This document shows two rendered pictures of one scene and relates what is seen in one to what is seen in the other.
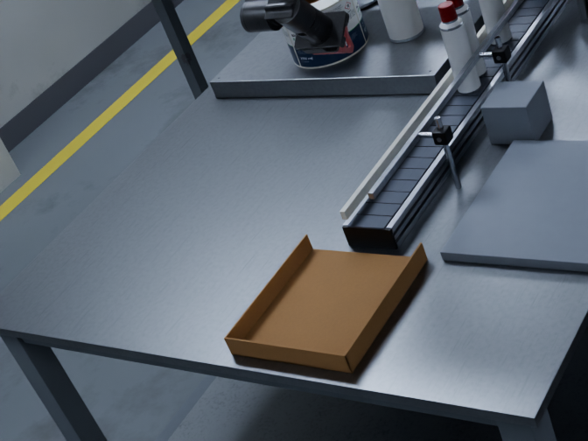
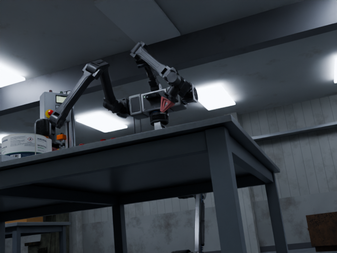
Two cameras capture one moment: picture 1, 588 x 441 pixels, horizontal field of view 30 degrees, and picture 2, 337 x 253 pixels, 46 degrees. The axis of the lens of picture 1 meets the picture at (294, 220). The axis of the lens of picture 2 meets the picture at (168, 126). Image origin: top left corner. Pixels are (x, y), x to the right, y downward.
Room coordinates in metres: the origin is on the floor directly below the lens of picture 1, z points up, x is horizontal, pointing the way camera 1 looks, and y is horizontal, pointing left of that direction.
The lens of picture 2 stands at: (2.68, 1.66, 0.51)
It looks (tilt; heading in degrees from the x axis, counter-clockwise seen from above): 16 degrees up; 246
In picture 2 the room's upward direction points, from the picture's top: 6 degrees counter-clockwise
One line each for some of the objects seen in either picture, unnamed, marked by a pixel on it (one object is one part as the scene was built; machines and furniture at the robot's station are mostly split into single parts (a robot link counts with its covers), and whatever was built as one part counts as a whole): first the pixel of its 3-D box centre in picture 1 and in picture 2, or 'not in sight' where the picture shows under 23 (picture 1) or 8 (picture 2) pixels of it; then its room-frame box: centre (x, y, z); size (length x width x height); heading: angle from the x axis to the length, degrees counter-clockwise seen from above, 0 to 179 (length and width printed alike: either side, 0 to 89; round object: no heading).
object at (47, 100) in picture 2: not in sight; (55, 109); (2.36, -0.82, 1.38); 0.17 x 0.10 x 0.19; 11
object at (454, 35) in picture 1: (458, 47); not in sight; (2.09, -0.46, 0.98); 0.05 x 0.05 x 0.20
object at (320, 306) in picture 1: (326, 297); not in sight; (1.62, 0.00, 0.85); 0.30 x 0.26 x 0.04; 136
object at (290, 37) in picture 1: (322, 23); (24, 154); (2.58, -0.26, 0.95); 0.20 x 0.20 x 0.14
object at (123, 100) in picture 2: not in sight; (119, 106); (1.90, -0.92, 1.45); 0.09 x 0.08 x 0.12; 136
